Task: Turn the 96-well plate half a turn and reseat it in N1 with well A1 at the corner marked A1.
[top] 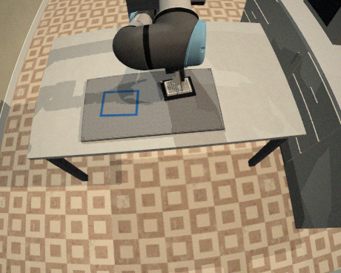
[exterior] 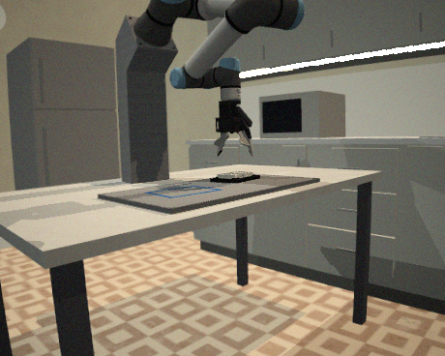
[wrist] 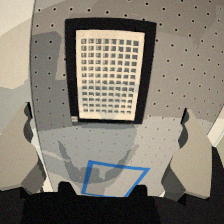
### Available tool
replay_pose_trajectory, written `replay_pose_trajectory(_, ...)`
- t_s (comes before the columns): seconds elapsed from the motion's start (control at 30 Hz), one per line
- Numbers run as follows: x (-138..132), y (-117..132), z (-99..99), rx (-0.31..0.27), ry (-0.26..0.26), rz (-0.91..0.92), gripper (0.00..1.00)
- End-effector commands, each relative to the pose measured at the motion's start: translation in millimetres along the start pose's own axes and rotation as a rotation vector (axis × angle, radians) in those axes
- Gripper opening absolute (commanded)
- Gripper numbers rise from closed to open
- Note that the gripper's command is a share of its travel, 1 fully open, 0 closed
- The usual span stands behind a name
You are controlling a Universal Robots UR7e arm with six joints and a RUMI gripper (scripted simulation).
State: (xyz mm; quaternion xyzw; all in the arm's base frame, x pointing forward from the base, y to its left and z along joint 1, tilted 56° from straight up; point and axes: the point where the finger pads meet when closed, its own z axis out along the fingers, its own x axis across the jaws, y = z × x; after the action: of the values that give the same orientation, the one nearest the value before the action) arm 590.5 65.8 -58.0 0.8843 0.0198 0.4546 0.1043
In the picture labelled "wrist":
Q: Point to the black rectangular plate nest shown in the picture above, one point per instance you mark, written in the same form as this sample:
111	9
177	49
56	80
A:
103	23

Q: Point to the blue tape outline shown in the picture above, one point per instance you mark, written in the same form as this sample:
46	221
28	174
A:
89	168

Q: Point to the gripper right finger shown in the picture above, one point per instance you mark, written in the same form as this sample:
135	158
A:
194	176

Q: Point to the beige well plate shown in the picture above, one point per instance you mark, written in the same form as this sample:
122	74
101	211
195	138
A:
98	52

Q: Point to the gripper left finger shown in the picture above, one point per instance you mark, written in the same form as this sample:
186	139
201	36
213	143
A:
21	170

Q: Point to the grey flat base plate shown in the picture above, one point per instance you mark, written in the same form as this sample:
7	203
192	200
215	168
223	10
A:
187	72

